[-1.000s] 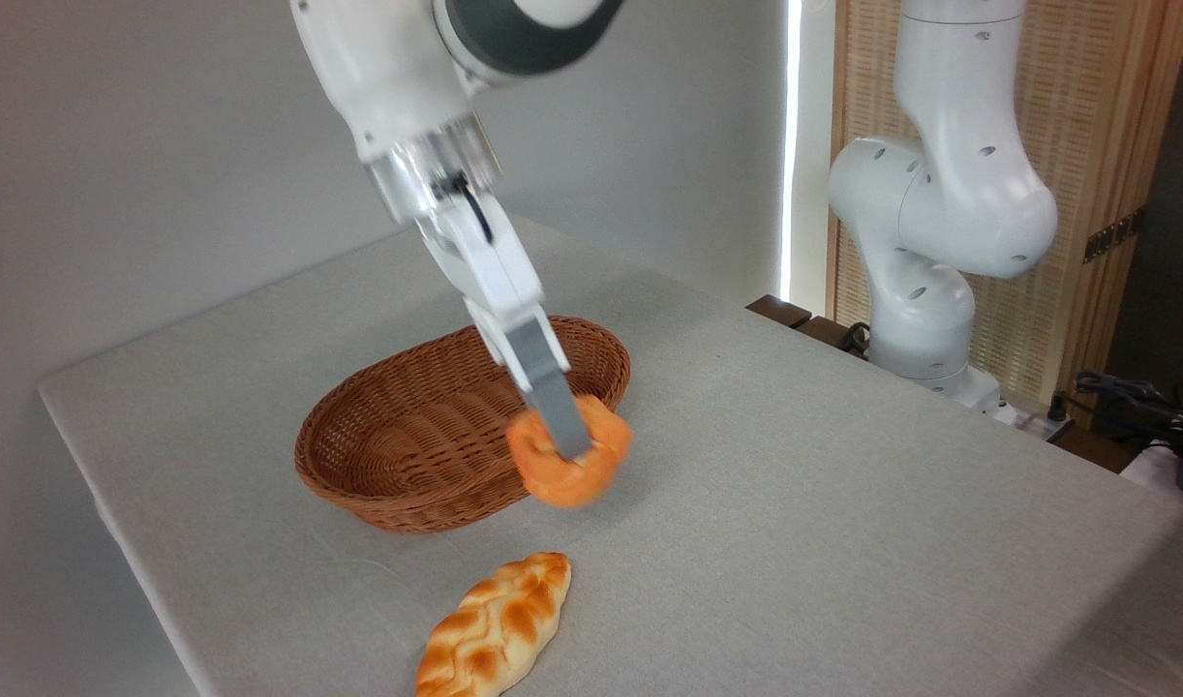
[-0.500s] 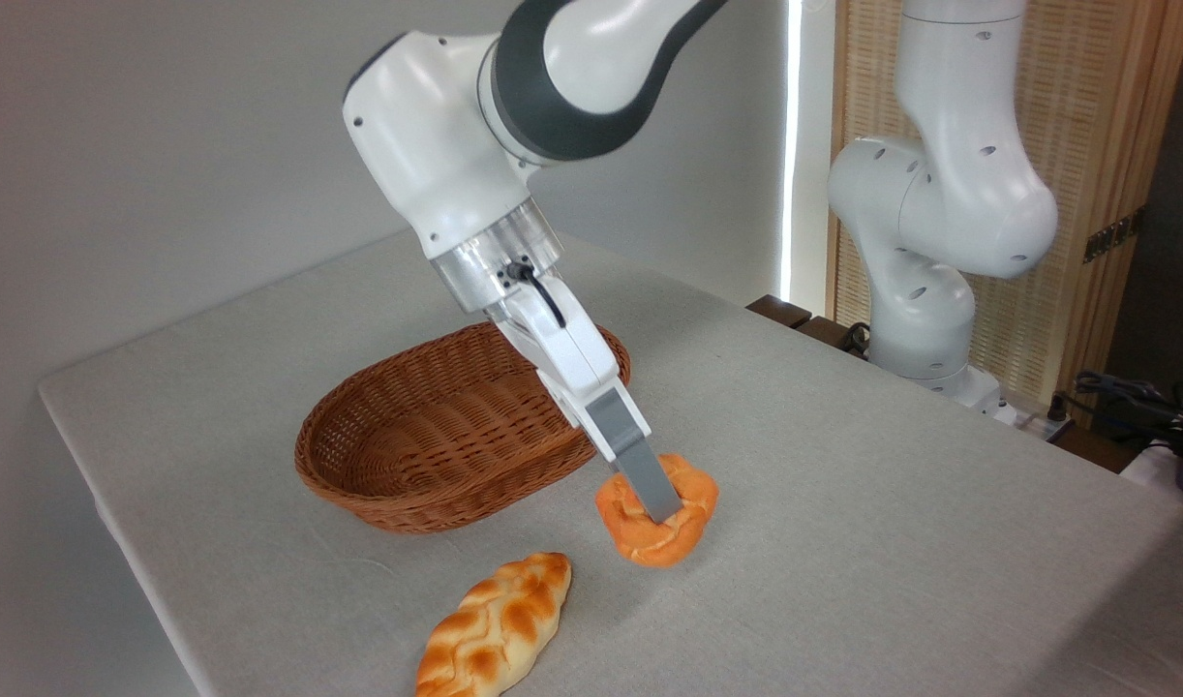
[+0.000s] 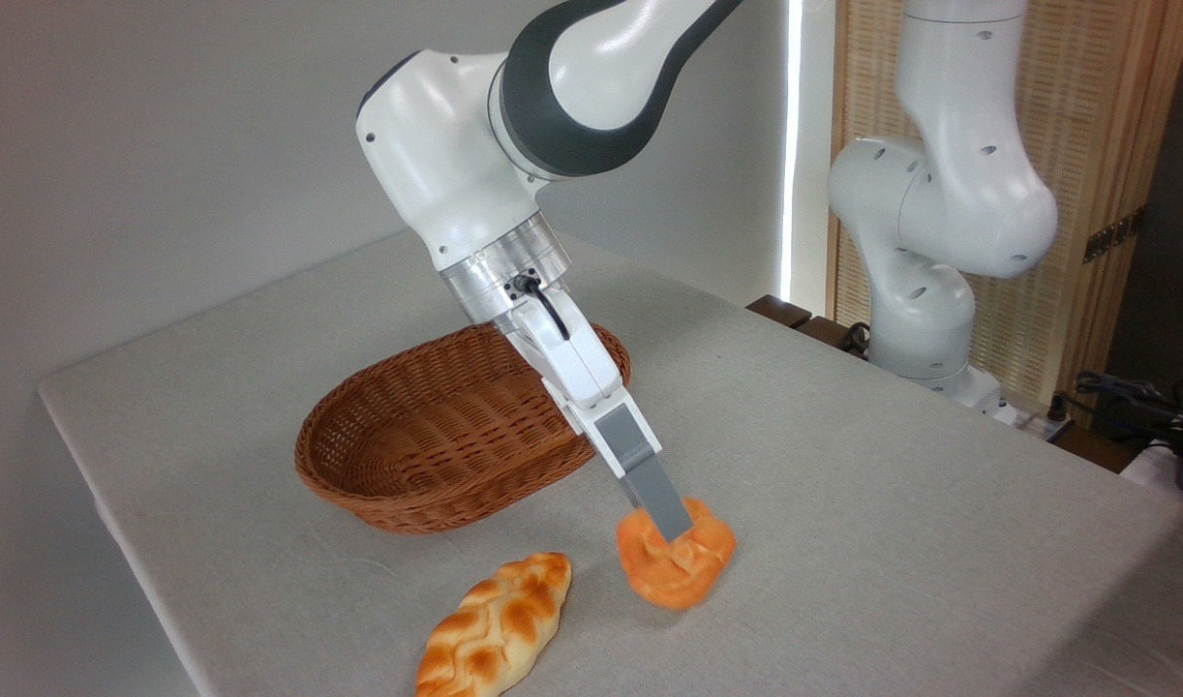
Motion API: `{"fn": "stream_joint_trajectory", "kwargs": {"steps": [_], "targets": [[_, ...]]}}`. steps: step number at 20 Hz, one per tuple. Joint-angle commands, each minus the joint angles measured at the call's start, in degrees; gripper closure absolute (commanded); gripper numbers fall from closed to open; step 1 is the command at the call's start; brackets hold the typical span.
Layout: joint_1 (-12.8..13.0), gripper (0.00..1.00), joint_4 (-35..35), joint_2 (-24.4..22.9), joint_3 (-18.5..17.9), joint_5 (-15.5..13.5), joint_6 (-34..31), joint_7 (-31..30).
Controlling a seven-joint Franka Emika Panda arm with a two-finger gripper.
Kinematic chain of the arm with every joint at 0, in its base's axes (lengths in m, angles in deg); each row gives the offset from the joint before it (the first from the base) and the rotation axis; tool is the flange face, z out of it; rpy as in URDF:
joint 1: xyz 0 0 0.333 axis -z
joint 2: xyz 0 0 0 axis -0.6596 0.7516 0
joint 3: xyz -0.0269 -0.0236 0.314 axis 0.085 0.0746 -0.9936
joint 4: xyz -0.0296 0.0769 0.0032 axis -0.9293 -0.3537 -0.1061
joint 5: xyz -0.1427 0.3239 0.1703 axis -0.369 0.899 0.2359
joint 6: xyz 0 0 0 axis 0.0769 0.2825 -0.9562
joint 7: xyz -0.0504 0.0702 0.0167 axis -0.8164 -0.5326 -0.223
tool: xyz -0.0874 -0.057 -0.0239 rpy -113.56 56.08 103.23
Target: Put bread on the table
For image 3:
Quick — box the white power strip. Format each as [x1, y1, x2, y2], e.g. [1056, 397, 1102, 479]
[996, 400, 1074, 439]

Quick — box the grey tablecloth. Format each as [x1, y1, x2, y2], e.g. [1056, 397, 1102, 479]
[38, 232, 1183, 697]

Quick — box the black cable bundle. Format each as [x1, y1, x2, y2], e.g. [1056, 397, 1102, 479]
[1074, 370, 1183, 439]

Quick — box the wooden slatted folding screen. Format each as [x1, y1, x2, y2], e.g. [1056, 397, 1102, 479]
[829, 0, 1183, 427]

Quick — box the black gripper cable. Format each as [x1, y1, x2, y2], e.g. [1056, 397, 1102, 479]
[511, 273, 572, 343]

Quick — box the brown wicker basket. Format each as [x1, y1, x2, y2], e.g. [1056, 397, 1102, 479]
[294, 321, 632, 535]

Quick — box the black screen hinge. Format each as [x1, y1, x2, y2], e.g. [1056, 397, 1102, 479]
[1083, 207, 1147, 264]

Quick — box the small orange bread roll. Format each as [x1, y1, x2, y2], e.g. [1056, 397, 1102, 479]
[617, 497, 738, 612]

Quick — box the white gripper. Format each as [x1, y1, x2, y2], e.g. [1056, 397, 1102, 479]
[497, 288, 695, 544]

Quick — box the braided bread loaf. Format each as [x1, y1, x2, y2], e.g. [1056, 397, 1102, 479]
[415, 552, 573, 697]

